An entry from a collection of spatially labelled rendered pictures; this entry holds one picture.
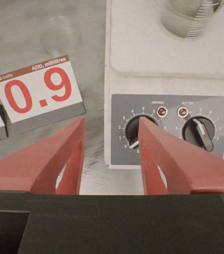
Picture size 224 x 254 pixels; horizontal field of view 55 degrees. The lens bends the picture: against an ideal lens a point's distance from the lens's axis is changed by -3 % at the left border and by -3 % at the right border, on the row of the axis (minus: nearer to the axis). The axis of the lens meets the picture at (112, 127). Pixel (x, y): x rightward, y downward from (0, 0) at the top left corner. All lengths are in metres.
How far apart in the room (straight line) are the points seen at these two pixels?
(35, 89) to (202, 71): 0.18
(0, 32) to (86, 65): 0.14
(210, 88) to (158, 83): 0.05
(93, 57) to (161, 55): 0.12
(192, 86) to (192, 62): 0.02
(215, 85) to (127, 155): 0.11
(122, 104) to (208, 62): 0.08
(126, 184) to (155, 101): 0.10
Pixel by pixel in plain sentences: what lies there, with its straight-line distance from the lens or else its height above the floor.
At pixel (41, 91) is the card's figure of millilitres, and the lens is 0.27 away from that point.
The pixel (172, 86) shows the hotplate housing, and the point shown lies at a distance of 0.22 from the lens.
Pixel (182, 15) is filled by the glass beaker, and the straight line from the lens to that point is 0.19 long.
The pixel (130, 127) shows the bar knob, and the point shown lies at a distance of 0.21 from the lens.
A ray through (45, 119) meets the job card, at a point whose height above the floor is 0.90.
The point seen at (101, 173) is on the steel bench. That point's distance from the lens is 0.26.
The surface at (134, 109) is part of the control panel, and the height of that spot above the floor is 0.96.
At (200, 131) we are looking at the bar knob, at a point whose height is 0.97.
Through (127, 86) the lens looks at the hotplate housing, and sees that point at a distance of 0.21.
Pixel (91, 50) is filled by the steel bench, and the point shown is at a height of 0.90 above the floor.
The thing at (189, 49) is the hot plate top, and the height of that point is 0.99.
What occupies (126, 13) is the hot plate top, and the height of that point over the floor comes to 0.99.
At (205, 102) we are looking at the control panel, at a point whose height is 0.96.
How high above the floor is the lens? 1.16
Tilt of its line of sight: 76 degrees down
